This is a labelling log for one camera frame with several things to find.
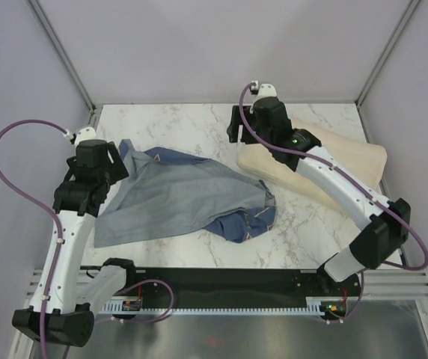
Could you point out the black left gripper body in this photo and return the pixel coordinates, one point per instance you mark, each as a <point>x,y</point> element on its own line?
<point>117,170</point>

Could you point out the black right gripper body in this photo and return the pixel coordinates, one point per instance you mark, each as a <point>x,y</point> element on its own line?
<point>248,137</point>

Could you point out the blue denim pillowcase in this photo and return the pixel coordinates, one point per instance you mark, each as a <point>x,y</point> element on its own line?
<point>169,193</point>

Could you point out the cream white pillow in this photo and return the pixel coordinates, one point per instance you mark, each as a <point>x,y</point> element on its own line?
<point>364,161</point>

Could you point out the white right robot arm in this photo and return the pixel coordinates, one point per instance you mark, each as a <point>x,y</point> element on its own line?
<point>381,221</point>

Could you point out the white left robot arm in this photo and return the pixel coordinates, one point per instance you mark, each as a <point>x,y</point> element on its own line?
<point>59,312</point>

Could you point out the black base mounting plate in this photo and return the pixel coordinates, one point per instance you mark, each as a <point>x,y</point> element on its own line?
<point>199,288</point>

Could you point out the shiny metal front sheet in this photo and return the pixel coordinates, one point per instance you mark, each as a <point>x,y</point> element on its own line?
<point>377,329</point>

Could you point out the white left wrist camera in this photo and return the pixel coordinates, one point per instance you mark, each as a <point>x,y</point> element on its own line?
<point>83,134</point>

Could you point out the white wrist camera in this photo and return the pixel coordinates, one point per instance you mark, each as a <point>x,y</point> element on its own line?
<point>262,90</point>
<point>83,134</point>

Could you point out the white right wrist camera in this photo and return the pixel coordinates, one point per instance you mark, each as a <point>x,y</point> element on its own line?
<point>262,90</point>

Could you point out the left aluminium corner post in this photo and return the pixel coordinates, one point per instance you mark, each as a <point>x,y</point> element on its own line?
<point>51,34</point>

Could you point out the aluminium corner post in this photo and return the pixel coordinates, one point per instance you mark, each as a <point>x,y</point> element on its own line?
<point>394,38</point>
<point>51,34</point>

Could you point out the white slotted cable duct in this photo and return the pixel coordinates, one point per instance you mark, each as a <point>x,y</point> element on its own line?
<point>121,307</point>

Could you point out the right aluminium corner post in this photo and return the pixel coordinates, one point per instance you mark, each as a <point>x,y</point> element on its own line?
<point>394,38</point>

